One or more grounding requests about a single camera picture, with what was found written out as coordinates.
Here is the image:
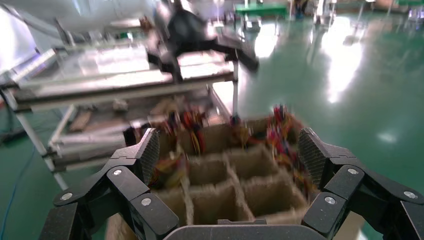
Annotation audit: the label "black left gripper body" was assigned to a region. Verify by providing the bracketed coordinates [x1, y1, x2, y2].
[168, 9, 217, 55]

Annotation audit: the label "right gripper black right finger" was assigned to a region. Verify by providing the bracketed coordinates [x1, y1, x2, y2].
[299, 127, 424, 240]

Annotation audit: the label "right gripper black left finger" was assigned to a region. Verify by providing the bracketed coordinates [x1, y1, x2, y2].
[39, 128, 180, 240]

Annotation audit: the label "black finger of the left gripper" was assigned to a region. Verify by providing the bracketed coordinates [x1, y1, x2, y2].
[205, 35, 260, 73]
[148, 48, 184, 83]

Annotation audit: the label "green workbench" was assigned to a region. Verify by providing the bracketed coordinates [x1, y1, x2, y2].
[234, 3, 288, 19]

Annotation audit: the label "metal shelf cart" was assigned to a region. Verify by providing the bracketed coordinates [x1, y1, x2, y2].
[0, 46, 240, 191]

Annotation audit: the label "brown cardboard divider box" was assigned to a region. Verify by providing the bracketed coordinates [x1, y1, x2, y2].
[105, 114, 365, 240]

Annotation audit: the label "colourful wire bundles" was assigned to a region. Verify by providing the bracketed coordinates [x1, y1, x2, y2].
[149, 105, 210, 157]

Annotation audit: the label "blue floor cable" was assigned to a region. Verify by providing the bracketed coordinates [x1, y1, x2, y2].
[0, 145, 37, 240]

